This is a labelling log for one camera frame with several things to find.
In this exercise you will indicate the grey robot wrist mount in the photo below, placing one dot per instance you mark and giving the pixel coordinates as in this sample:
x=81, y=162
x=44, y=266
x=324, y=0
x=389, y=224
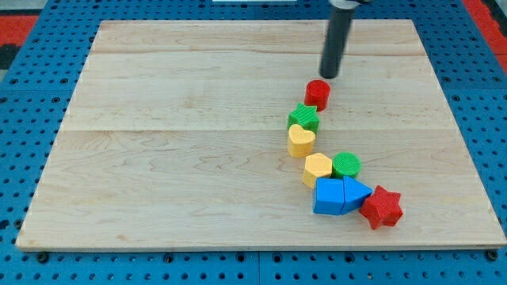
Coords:
x=348, y=4

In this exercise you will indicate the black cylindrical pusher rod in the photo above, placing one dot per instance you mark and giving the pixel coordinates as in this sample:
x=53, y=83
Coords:
x=334, y=45

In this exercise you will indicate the green star block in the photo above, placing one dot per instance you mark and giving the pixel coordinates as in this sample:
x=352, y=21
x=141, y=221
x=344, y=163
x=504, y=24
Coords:
x=305, y=116

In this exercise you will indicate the yellow heart block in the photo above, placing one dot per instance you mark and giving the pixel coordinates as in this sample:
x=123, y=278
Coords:
x=300, y=141

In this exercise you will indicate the red star block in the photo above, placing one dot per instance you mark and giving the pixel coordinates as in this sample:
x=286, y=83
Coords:
x=382, y=208

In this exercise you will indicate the red cylinder block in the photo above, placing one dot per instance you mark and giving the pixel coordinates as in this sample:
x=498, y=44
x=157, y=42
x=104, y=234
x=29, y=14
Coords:
x=317, y=94

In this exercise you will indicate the green cylinder block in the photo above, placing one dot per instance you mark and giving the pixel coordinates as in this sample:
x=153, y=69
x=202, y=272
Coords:
x=345, y=164

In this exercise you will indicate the yellow hexagon block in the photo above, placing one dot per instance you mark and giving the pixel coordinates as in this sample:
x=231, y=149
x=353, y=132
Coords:
x=316, y=166

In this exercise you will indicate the blue triangle block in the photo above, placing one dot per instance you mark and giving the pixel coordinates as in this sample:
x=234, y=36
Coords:
x=355, y=193

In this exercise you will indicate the blue pentagon block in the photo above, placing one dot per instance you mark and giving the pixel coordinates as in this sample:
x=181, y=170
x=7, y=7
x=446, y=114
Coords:
x=328, y=196

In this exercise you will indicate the light wooden board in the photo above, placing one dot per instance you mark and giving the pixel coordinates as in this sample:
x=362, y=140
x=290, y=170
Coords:
x=175, y=140

